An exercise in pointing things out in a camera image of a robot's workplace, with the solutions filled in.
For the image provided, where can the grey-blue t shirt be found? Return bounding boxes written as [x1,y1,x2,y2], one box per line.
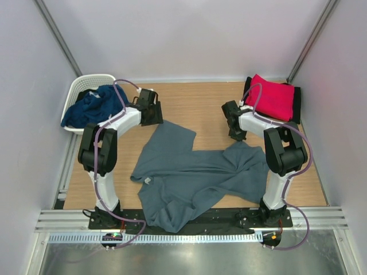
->
[130,121,269,233]

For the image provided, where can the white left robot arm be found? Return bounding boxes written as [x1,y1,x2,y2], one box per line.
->
[77,88,163,229]

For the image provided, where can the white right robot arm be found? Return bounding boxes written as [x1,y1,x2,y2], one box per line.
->
[221,100,309,227]

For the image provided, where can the folded pink t shirt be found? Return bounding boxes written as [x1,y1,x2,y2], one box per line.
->
[244,74,295,121]

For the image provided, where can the navy blue t shirt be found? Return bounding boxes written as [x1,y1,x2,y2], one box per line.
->
[61,85,123,129]

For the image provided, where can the white perforated laundry basket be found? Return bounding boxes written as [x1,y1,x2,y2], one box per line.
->
[61,74,116,120]

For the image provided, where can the folded black t shirt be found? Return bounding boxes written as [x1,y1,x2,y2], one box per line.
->
[241,77,301,124]

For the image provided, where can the black garment in basket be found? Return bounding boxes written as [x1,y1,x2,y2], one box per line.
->
[76,89,100,104]

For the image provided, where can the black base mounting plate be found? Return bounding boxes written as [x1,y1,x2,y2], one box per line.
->
[83,208,293,235]

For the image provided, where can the right aluminium corner post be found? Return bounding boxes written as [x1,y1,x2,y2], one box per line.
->
[286,0,340,84]

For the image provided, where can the aluminium corner post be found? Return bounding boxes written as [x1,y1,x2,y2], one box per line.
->
[286,0,340,84]
[33,0,83,77]

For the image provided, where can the left aluminium corner post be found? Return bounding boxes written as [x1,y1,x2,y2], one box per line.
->
[33,0,83,77]

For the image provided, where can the aluminium frame rail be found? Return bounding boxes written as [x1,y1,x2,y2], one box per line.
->
[35,206,348,233]

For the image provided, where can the white slotted cable duct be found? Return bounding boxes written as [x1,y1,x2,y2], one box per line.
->
[48,231,263,245]

